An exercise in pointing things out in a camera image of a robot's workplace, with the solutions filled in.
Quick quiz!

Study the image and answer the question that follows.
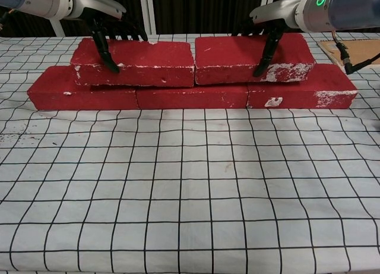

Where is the white black checkered tablecloth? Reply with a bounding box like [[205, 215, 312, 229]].
[[0, 32, 380, 274]]

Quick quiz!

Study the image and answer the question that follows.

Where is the red brick with white scuffed corner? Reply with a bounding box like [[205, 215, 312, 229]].
[[194, 33, 315, 86]]

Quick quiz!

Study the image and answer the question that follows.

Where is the plain red brick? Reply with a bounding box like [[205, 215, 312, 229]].
[[26, 65, 140, 111]]

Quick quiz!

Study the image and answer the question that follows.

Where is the red brick with cracked edge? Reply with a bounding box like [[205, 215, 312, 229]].
[[135, 84, 249, 110]]

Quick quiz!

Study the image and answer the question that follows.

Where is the red brick with white curl mark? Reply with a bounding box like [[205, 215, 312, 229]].
[[246, 62, 359, 109]]

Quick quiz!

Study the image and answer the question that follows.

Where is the brown kraft spiral notebook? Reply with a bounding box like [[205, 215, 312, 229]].
[[316, 39, 380, 69]]

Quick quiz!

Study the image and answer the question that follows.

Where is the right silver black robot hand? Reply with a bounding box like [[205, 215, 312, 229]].
[[232, 0, 300, 77]]

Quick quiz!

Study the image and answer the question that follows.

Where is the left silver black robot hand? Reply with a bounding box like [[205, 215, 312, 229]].
[[68, 0, 148, 74]]

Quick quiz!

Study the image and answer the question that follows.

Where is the red brick with small dent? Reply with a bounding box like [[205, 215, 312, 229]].
[[70, 37, 195, 89]]

